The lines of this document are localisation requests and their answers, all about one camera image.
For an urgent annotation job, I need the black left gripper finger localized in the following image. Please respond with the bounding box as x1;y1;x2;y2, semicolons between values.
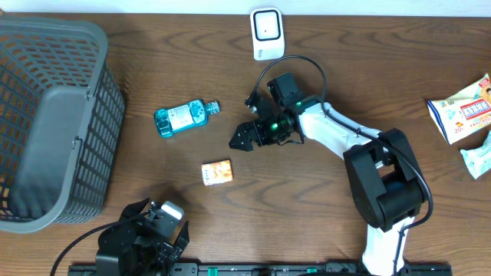
120;198;150;221
171;221;189;261

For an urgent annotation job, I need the small orange box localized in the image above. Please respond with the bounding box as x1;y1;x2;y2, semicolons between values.
201;160;233;186

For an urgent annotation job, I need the teal mouthwash bottle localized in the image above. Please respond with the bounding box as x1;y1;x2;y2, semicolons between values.
153;99;221;138

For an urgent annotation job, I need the orange snack bag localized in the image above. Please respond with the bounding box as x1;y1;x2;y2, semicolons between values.
427;74;490;145

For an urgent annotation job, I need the teal wet wipes pack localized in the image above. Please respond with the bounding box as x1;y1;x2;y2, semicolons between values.
460;133;491;179

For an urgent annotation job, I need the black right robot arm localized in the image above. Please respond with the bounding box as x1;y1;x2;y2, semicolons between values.
229;73;432;275

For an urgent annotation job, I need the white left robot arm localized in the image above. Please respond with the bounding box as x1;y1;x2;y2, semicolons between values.
96;199;189;275

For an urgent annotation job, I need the white barcode scanner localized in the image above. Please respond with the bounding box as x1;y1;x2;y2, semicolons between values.
249;8;285;61

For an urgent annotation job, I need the grey plastic basket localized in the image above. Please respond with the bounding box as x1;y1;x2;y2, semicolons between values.
1;16;125;234

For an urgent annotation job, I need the black left camera cable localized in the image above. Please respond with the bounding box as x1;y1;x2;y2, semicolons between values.
48;220;127;276

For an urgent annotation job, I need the black camera cable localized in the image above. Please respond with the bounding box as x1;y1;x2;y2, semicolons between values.
48;220;127;276
245;54;434;276

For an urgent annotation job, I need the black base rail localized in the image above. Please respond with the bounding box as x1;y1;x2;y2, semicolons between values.
68;261;454;276

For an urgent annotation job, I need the black right camera cable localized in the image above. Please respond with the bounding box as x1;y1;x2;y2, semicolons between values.
245;54;434;276

